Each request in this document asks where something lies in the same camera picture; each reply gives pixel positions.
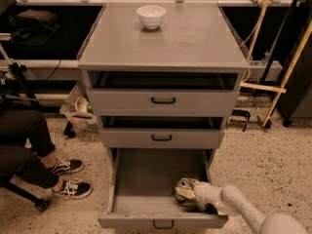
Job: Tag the black tripod stand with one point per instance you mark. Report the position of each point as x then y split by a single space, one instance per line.
17 74

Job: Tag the upper black white sneaker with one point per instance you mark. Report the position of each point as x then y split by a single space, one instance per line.
63 167

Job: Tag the grey drawer cabinet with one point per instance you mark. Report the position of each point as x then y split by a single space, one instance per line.
194 37

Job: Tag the white ceramic bowl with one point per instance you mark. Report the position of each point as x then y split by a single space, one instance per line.
151 16

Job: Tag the lower black white sneaker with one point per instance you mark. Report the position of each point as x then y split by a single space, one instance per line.
74 189

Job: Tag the black chair base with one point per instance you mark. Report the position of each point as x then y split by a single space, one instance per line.
40 204

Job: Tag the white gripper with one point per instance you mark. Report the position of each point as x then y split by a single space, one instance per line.
202 192

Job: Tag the dark box on shelf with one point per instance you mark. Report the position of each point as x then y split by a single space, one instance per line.
37 16

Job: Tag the top grey drawer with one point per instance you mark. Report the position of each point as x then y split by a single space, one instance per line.
184 94

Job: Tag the grey drawer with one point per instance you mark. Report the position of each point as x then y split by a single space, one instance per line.
184 94
161 132
142 192

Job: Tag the bottom grey drawer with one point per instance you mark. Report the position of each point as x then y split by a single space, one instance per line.
142 192

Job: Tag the white cup in bin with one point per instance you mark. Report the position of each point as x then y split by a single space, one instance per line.
81 105

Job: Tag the seated person black trousers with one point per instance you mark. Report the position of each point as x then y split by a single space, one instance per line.
24 140

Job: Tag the middle grey drawer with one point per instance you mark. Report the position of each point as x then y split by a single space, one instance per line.
161 132

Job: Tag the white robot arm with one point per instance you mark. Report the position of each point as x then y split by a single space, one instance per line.
231 201

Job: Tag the clear plastic bin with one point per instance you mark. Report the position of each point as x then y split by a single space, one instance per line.
81 122

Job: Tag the black white sneaker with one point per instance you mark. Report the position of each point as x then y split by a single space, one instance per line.
63 167
74 189

